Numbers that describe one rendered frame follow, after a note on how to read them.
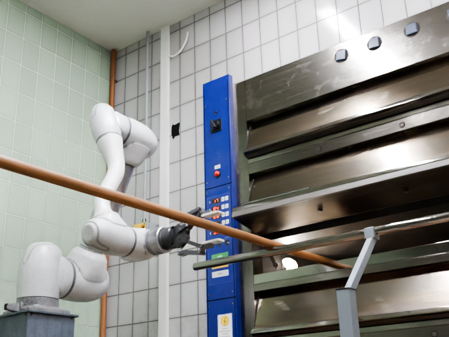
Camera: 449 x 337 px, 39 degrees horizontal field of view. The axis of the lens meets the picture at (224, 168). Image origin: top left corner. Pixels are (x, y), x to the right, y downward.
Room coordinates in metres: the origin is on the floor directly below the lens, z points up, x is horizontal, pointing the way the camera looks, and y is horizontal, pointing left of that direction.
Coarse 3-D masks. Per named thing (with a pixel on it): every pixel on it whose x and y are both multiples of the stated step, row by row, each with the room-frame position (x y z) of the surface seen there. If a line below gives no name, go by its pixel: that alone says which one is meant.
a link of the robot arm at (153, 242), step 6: (156, 228) 2.06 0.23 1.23; (162, 228) 2.06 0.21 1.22; (150, 234) 2.05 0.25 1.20; (156, 234) 2.04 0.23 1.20; (150, 240) 2.05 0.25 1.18; (156, 240) 2.04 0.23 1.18; (150, 246) 2.06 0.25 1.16; (156, 246) 2.05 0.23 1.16; (162, 246) 2.06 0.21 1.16; (150, 252) 2.08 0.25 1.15; (156, 252) 2.07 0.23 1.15; (162, 252) 2.08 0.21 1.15; (168, 252) 2.08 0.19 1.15
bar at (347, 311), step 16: (400, 224) 1.88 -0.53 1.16; (416, 224) 1.85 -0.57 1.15; (432, 224) 1.83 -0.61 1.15; (320, 240) 2.04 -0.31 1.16; (336, 240) 2.01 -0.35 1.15; (352, 240) 1.99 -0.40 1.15; (368, 240) 1.92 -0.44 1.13; (240, 256) 2.23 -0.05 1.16; (256, 256) 2.20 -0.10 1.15; (368, 256) 1.89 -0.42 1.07; (352, 272) 1.83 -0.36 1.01; (352, 288) 1.76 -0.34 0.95; (352, 304) 1.75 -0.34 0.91; (352, 320) 1.75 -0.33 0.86; (352, 336) 1.75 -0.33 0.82
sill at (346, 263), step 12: (384, 252) 2.31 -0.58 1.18; (396, 252) 2.28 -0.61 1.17; (408, 252) 2.25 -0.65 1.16; (420, 252) 2.23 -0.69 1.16; (432, 252) 2.20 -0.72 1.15; (444, 252) 2.18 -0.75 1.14; (324, 264) 2.46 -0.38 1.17; (336, 264) 2.42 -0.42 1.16; (348, 264) 2.39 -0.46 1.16; (372, 264) 2.34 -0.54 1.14; (264, 276) 2.62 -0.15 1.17; (276, 276) 2.59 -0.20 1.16; (288, 276) 2.55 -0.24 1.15; (300, 276) 2.52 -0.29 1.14
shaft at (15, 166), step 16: (0, 160) 1.31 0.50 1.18; (16, 160) 1.34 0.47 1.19; (32, 176) 1.39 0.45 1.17; (48, 176) 1.42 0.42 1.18; (64, 176) 1.45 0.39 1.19; (96, 192) 1.54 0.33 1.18; (112, 192) 1.58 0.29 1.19; (144, 208) 1.68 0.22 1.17; (160, 208) 1.72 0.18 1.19; (192, 224) 1.85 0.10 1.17; (208, 224) 1.90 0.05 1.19; (256, 240) 2.10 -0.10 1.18; (304, 256) 2.35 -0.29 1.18; (320, 256) 2.45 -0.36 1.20
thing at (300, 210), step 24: (408, 168) 2.08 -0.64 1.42; (432, 168) 2.03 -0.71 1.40; (336, 192) 2.25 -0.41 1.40; (360, 192) 2.23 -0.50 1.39; (384, 192) 2.22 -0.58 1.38; (408, 192) 2.20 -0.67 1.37; (432, 192) 2.19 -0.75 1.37; (240, 216) 2.51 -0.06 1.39; (264, 216) 2.50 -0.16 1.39; (288, 216) 2.48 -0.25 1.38; (312, 216) 2.46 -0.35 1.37; (336, 216) 2.44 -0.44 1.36
